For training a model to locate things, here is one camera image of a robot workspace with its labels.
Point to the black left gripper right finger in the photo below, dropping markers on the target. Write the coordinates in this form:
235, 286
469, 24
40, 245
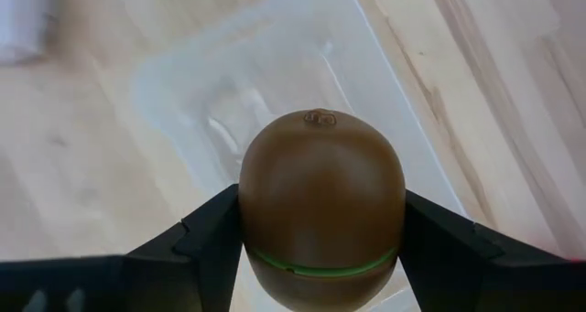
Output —
480, 275

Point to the brown toy kiwi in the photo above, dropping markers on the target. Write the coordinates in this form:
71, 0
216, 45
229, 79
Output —
320, 197

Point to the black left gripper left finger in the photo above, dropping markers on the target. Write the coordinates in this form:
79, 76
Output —
137, 280

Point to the folded beige cloth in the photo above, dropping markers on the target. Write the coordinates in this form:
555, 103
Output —
23, 19

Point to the clear plastic container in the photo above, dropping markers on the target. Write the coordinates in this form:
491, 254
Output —
274, 65

